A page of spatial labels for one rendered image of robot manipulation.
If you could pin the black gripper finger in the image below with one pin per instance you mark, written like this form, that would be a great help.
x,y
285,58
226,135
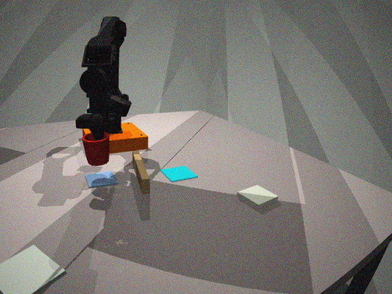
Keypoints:
x,y
109,120
98,134

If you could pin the red cup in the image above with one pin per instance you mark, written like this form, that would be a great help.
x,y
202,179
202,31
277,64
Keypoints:
x,y
97,152

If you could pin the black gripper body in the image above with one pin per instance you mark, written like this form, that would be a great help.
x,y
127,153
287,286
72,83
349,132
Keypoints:
x,y
97,118

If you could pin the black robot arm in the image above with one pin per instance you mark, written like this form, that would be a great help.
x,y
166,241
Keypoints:
x,y
101,57

